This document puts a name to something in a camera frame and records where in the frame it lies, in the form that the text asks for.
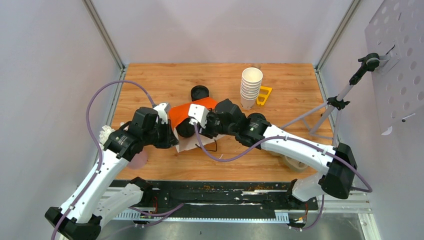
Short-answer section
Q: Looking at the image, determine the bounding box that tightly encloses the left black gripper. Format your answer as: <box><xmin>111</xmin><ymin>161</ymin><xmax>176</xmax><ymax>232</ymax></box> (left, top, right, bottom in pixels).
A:
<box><xmin>143</xmin><ymin>119</ymin><xmax>180</xmax><ymax>149</ymax></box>

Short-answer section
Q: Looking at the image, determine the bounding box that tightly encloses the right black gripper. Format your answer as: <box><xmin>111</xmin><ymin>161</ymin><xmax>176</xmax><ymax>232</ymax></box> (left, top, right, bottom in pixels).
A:
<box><xmin>194</xmin><ymin>111</ymin><xmax>237</xmax><ymax>139</ymax></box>

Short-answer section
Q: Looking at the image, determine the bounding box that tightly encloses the orange paper takeout bag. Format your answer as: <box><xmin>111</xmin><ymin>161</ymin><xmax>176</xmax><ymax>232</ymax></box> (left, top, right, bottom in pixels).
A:
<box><xmin>168</xmin><ymin>97</ymin><xmax>218</xmax><ymax>153</ymax></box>

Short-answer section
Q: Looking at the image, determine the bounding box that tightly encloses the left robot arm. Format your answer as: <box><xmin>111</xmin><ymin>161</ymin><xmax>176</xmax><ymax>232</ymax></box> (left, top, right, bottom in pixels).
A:
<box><xmin>44</xmin><ymin>102</ymin><xmax>178</xmax><ymax>240</ymax></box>

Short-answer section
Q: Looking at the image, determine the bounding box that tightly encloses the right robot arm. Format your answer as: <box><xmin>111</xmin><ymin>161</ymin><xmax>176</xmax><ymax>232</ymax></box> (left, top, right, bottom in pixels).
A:
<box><xmin>188</xmin><ymin>99</ymin><xmax>357</xmax><ymax>209</ymax></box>

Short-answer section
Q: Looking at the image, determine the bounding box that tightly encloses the pink cup with packets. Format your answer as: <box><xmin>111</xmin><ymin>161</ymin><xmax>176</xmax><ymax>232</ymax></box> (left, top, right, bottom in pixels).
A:
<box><xmin>99</xmin><ymin>125</ymin><xmax>148</xmax><ymax>170</ymax></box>

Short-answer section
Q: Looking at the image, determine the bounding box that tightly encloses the stack of black lids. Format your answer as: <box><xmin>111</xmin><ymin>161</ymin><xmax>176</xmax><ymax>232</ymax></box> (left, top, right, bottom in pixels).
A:
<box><xmin>190</xmin><ymin>85</ymin><xmax>210</xmax><ymax>102</ymax></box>

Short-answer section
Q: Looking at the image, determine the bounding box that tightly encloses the stack of white paper cups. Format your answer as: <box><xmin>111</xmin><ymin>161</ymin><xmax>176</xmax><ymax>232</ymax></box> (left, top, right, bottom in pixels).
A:
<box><xmin>240</xmin><ymin>67</ymin><xmax>263</xmax><ymax>110</ymax></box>

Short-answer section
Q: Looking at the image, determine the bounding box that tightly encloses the yellow plastic holder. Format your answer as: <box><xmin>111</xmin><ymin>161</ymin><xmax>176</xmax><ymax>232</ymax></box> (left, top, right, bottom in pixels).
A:
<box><xmin>256</xmin><ymin>86</ymin><xmax>273</xmax><ymax>107</ymax></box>

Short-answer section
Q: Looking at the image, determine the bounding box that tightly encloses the brown pulp cup carrier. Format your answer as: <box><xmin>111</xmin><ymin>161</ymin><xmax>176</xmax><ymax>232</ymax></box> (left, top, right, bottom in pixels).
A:
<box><xmin>268</xmin><ymin>151</ymin><xmax>309</xmax><ymax>173</ymax></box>

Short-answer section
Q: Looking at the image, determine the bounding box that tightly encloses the grey tripod stand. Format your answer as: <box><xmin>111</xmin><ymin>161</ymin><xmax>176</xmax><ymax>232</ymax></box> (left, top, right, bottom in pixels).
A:
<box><xmin>280</xmin><ymin>52</ymin><xmax>390</xmax><ymax>145</ymax></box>

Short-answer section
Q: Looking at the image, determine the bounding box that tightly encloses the white perforated panel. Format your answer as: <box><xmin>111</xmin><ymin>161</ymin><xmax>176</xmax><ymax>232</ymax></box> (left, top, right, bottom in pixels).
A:
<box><xmin>364</xmin><ymin>0</ymin><xmax>424</xmax><ymax>135</ymax></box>

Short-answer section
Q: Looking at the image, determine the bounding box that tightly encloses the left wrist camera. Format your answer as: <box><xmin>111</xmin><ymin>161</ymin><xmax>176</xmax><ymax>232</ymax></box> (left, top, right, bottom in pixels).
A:
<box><xmin>153</xmin><ymin>102</ymin><xmax>171</xmax><ymax>125</ymax></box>

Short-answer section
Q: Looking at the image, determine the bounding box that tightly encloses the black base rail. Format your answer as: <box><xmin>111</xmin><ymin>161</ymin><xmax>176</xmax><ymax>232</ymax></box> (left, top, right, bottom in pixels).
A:
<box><xmin>99</xmin><ymin>179</ymin><xmax>372</xmax><ymax>223</ymax></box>

